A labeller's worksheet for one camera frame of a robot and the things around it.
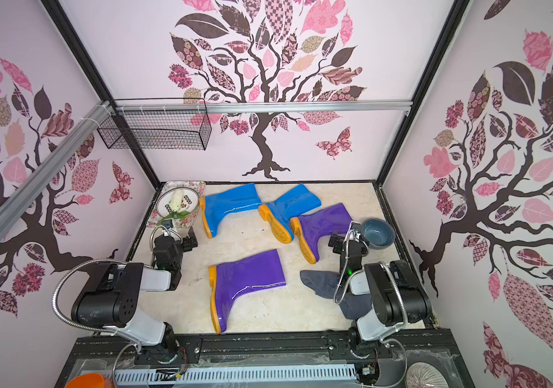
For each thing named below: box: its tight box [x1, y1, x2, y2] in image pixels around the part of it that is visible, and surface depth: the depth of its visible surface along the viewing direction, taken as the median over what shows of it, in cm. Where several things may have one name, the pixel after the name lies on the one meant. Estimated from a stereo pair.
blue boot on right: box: [258, 183, 322, 245], surface depth 106 cm
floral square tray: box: [147, 181, 207, 229], surface depth 112 cm
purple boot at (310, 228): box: [290, 202, 354, 265], surface depth 100 cm
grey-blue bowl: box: [360, 217, 396, 250], surface depth 101 cm
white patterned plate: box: [156, 186, 200, 219], surface depth 113 cm
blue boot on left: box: [198, 182, 262, 239], surface depth 109 cm
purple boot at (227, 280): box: [207, 248, 287, 334], surface depth 87 cm
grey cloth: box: [299, 269, 372, 321], surface depth 86 cm
